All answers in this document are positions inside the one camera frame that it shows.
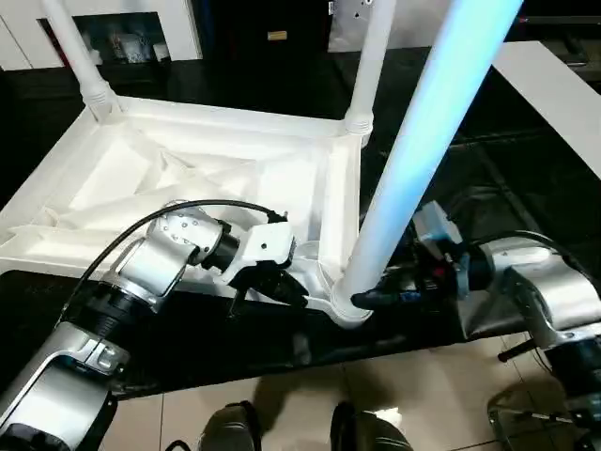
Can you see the black metal stand bar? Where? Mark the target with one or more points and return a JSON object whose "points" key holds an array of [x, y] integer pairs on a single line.
{"points": [[519, 350]]}

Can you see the black table mat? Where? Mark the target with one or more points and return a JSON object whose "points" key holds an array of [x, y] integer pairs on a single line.
{"points": [[188, 338]]}

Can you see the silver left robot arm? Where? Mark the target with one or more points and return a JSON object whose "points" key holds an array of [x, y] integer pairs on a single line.
{"points": [[150, 263]]}

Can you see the black low furniture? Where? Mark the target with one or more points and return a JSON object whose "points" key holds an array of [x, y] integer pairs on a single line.
{"points": [[563, 28]]}

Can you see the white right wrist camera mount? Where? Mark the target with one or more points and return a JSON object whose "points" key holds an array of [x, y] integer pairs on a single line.
{"points": [[436, 225]]}

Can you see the black cabinet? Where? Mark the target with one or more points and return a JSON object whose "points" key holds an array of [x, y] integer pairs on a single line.
{"points": [[263, 61]]}

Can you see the grey cushion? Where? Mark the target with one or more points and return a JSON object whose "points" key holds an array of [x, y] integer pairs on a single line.
{"points": [[408, 28]]}

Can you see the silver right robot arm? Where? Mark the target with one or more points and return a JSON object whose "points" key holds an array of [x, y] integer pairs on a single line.
{"points": [[554, 282]]}

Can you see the gold label sticker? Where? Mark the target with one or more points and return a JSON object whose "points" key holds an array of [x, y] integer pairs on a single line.
{"points": [[277, 35]]}

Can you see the white flat board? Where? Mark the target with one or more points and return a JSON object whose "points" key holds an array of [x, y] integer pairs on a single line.
{"points": [[549, 89]]}

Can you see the white plastic table top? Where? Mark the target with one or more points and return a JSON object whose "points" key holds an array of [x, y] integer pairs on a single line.
{"points": [[141, 164]]}

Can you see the white plastic table leg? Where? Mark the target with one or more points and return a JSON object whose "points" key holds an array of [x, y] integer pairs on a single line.
{"points": [[422, 141], [80, 61], [371, 61]]}

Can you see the white glass-door cabinet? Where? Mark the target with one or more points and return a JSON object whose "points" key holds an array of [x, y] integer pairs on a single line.
{"points": [[183, 28]]}

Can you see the dark left robot foot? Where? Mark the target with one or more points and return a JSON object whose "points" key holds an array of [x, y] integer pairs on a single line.
{"points": [[230, 430]]}

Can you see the chrome metal floor frame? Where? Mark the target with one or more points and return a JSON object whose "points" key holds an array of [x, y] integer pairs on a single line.
{"points": [[497, 413]]}

